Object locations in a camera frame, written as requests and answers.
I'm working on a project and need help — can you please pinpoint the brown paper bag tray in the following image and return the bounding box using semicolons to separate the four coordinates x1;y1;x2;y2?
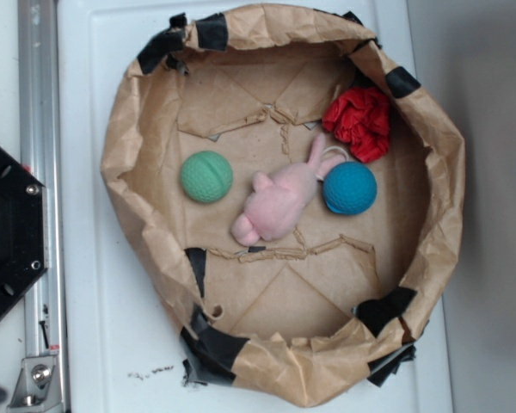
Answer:
101;4;465;407

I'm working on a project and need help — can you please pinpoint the metal corner bracket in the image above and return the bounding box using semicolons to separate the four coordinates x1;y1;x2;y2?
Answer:
7;355;64;413

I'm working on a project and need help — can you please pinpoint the green dimpled foam ball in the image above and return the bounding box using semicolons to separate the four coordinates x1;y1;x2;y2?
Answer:
180;151;233;204

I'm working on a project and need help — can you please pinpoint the blue dimpled foam ball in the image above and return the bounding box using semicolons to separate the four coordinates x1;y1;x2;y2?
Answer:
322;162;378;215

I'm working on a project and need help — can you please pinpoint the pink plush bunny toy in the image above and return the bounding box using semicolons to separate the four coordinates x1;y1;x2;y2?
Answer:
231;133;349;246

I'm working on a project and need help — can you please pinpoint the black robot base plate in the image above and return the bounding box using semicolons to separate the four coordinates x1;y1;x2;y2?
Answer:
0;147;46;321

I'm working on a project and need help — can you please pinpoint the aluminium extrusion rail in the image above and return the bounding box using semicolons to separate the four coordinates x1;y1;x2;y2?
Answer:
17;1;71;412

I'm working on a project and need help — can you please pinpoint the red crumpled plastic bag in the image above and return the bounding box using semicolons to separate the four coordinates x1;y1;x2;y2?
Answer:
322;87;390;163

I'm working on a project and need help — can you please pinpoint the white plastic tray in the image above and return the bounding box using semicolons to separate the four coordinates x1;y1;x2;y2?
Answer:
58;1;453;412

